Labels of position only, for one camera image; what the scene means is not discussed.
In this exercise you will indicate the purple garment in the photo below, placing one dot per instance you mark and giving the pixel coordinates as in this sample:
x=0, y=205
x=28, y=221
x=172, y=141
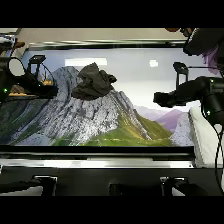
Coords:
x=212, y=60

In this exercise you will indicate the dark green T-shirt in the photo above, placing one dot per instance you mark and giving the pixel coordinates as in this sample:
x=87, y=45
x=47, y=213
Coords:
x=93, y=83

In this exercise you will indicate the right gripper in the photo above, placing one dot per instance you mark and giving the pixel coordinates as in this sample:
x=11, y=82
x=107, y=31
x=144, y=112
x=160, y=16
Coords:
x=165, y=99

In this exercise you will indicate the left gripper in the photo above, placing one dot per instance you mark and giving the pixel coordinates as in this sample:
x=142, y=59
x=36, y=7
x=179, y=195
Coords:
x=46, y=91

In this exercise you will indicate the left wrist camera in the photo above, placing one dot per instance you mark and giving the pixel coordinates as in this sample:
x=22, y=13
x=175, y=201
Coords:
x=36, y=60

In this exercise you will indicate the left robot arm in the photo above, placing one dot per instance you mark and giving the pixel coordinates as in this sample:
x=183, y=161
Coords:
x=20, y=81

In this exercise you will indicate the silver frame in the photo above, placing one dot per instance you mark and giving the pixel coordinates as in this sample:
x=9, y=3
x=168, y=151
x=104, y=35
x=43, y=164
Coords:
x=100, y=163

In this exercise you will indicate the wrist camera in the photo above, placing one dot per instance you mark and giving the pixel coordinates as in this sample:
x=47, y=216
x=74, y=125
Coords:
x=36, y=60
x=180, y=68

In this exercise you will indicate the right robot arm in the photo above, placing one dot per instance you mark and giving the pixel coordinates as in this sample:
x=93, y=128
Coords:
x=203, y=88

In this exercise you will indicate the white garment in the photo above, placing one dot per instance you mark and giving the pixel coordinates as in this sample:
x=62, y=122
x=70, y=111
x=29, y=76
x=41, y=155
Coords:
x=205, y=140

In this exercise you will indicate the black garment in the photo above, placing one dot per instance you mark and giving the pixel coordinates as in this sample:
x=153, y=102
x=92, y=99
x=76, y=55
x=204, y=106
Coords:
x=203, y=40

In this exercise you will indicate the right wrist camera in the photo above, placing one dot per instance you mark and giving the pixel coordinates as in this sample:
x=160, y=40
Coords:
x=180, y=68

